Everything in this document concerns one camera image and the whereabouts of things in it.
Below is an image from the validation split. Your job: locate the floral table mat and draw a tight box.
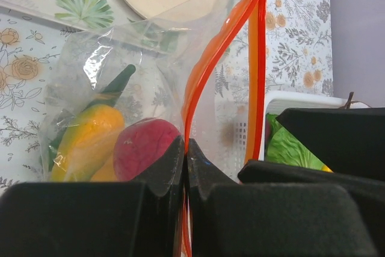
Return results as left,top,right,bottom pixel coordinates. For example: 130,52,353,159
1,0,333,191

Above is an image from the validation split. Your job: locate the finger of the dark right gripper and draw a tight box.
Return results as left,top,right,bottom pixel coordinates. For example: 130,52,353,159
277,108,384,181
238,160,384,256

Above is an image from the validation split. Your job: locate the orange mango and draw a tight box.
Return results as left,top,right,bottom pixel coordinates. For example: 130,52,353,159
49,104,125,182

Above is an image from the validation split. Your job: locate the lychee bunch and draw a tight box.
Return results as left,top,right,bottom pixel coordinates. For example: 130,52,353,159
342,91,368,110

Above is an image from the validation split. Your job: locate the white plastic basket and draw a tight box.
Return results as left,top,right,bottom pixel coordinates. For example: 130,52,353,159
231,90,372,179

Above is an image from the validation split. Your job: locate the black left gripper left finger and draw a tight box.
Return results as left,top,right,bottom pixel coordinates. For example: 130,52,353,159
1,137,184,256

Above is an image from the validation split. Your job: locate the clear orange-zip bag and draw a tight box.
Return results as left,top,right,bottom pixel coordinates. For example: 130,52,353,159
38,0,266,254

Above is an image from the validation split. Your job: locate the small orange fruit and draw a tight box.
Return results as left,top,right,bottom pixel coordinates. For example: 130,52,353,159
91,155,118,182

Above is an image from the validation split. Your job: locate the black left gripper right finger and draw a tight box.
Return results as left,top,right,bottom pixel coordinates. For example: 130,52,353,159
186,140,378,256

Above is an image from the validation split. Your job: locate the green lettuce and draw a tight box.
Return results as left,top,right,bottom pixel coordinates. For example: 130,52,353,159
265,113,325,170

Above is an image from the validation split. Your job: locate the brown passion fruit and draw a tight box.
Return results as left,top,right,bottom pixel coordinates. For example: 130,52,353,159
113,118,180,181

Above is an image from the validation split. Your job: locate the green chili pepper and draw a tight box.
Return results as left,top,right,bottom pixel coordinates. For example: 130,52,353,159
48,64,136,168

